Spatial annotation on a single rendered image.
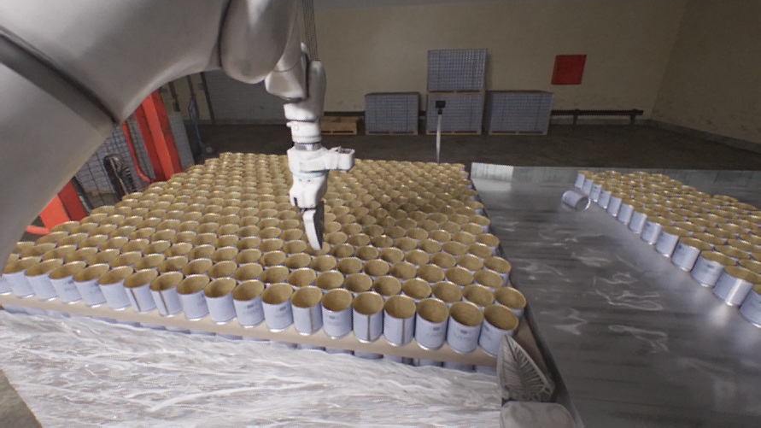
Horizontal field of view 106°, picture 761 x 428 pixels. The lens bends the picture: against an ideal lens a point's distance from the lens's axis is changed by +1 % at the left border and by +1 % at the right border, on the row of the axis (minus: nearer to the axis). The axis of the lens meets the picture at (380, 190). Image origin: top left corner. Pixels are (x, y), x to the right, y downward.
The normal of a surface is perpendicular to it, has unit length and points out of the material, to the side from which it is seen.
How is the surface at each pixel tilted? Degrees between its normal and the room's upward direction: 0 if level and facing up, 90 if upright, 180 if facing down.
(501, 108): 89
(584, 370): 0
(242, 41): 110
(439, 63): 89
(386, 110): 90
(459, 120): 89
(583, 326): 0
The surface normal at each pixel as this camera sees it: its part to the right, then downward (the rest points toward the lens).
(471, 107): -0.06, 0.37
